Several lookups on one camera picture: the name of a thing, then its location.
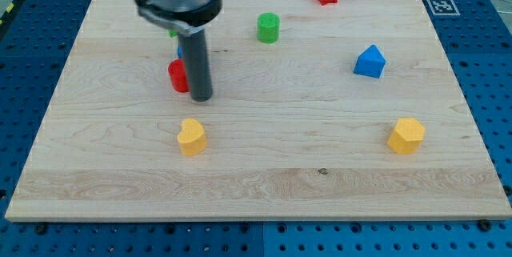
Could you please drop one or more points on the small blue block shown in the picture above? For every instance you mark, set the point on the small blue block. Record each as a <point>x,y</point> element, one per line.
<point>179,51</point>

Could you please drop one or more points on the wooden board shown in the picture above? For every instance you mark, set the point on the wooden board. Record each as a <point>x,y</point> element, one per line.
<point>292,133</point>

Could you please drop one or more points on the white fiducial marker tag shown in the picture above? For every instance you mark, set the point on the white fiducial marker tag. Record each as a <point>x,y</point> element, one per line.
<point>443,7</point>

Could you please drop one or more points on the blue triangular prism block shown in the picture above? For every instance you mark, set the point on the blue triangular prism block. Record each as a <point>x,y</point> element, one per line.
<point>370,63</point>

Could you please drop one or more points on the green cylinder block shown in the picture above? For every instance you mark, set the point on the green cylinder block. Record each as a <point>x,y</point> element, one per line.
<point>268,27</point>

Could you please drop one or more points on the small green block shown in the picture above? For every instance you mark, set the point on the small green block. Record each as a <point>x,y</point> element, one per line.
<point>172,33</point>

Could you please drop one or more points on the red cylinder block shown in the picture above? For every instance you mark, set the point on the red cylinder block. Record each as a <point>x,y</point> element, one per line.
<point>177,74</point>

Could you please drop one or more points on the yellow hexagon block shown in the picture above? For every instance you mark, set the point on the yellow hexagon block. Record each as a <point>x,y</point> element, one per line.
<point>406,136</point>

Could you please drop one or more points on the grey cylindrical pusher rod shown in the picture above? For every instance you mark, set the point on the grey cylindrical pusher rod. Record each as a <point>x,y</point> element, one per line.
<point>197,65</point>

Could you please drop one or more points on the yellow heart block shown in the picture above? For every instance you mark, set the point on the yellow heart block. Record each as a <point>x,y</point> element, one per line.
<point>192,137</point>

